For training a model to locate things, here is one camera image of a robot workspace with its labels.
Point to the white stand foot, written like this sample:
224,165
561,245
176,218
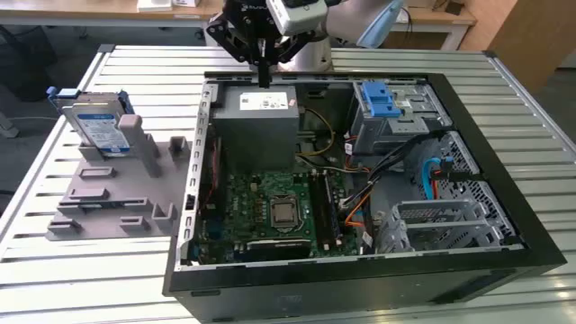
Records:
8,130

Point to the large white box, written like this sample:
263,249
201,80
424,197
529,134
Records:
155,6

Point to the wooden desk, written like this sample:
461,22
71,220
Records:
89,11

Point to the hard disk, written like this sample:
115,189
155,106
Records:
101,131

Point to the metal optical drive cage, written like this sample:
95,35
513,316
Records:
404,126

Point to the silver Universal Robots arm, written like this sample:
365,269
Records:
315,54

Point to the black PC case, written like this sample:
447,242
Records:
315,287

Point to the small white box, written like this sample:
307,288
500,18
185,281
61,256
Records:
185,2

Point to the black graphics card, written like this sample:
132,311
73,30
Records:
279,248

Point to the grey power supply unit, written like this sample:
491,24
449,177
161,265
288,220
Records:
252,141

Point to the RAM stick blue label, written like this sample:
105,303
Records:
101,204

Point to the blue plastic drive latch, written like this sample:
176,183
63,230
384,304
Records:
377,98

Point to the grey parts rack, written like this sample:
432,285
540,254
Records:
125,189

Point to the black RAM stick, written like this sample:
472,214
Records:
332,216

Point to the wooden cabinet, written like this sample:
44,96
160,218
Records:
531,40

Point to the silver CPU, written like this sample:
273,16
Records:
284,214

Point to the metal disk bay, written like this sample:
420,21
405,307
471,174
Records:
432,204

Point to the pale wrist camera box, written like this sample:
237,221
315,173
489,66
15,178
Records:
296,15

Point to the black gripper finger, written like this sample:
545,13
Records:
295,45
227,37

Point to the green motherboard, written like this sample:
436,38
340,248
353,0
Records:
243,202

